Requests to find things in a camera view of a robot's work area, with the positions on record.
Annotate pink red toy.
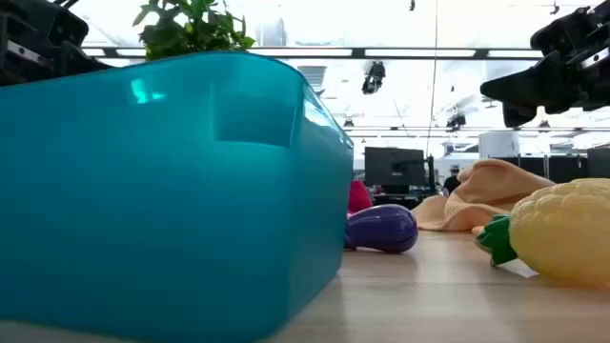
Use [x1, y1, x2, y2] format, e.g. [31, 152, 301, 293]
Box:
[347, 179, 375, 215]

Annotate white ceiling air vent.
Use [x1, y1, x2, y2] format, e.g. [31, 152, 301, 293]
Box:
[296, 65, 328, 92]

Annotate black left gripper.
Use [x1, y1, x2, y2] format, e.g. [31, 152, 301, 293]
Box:
[0, 0, 113, 88]

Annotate purple toy eggplant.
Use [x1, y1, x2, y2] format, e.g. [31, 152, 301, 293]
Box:
[343, 203, 419, 254]

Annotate teal plastic storage container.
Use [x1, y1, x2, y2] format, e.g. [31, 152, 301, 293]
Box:
[0, 50, 355, 343]

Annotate orange towel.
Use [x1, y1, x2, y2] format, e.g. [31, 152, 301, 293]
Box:
[411, 158, 557, 233]

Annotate white box appliance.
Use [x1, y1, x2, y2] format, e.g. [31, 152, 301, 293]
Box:
[478, 131, 521, 160]

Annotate small black ceiling reel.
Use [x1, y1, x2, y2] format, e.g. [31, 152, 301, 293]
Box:
[445, 112, 468, 131]

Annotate green leafy potted plant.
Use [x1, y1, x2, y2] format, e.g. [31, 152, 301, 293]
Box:
[132, 0, 257, 62]

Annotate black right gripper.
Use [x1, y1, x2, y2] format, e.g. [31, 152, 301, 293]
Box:
[479, 0, 610, 129]

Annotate dark monitor at edge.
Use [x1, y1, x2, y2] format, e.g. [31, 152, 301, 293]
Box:
[586, 147, 610, 180]

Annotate black overhead frame light bar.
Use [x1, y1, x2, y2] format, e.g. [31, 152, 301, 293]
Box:
[80, 46, 544, 61]

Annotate dark office partition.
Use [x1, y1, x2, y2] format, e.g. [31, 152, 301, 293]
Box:
[493, 155, 590, 185]

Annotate black ceiling cable reel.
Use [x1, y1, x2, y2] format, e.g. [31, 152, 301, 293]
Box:
[360, 60, 387, 96]

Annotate black computer monitor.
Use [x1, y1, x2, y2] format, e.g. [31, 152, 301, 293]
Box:
[364, 146, 427, 189]

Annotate person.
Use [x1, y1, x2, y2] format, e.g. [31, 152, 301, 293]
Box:
[441, 164, 462, 197]

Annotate cluttered background desk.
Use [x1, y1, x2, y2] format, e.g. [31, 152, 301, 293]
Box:
[371, 187, 445, 212]

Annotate yellow toy corn green leaves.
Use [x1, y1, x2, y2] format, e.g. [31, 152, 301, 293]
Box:
[475, 177, 610, 290]

